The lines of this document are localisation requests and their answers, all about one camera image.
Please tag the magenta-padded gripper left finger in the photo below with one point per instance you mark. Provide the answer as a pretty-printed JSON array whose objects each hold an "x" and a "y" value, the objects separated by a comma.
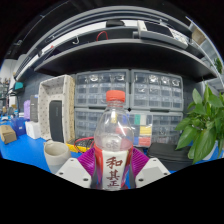
[{"x": 74, "y": 170}]

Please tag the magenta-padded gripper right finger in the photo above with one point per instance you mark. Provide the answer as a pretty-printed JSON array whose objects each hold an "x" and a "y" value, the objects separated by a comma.
[{"x": 151, "y": 170}]

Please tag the clear red-capped tea bottle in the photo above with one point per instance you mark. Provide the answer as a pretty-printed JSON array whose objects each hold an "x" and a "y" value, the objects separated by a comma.
[{"x": 113, "y": 133}]

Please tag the grey and white mug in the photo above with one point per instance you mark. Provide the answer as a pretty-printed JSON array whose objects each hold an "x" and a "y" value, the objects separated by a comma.
[{"x": 56, "y": 156}]

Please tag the black zip case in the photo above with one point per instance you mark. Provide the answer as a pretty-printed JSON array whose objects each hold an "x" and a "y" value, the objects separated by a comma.
[{"x": 168, "y": 155}]

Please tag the black speaker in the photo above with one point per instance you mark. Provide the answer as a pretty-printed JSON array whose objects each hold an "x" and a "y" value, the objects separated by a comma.
[{"x": 56, "y": 121}]

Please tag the white box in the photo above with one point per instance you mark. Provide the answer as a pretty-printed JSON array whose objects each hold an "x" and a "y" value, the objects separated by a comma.
[{"x": 32, "y": 130}]

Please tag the green potted plant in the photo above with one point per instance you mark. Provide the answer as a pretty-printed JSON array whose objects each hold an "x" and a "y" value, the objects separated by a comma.
[{"x": 203, "y": 130}]

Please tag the white perforated tray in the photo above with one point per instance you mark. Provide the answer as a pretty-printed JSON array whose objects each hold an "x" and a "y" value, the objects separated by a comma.
[{"x": 44, "y": 110}]

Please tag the blue box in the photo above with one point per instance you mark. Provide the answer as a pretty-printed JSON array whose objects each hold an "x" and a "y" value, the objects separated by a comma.
[{"x": 18, "y": 126}]

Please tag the dark grey box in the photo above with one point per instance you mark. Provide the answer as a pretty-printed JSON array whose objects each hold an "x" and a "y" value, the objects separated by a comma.
[{"x": 34, "y": 108}]

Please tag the brown cardboard box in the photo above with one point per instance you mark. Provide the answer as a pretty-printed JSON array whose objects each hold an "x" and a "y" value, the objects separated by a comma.
[{"x": 7, "y": 134}]

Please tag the purple bag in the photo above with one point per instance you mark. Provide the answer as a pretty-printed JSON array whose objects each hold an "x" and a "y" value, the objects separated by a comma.
[{"x": 26, "y": 110}]

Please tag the teal lamp head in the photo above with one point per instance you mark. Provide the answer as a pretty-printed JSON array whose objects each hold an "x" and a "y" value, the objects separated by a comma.
[{"x": 18, "y": 86}]

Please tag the white shelf unit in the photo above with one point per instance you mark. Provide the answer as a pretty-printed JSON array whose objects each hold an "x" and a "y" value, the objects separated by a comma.
[{"x": 213, "y": 63}]

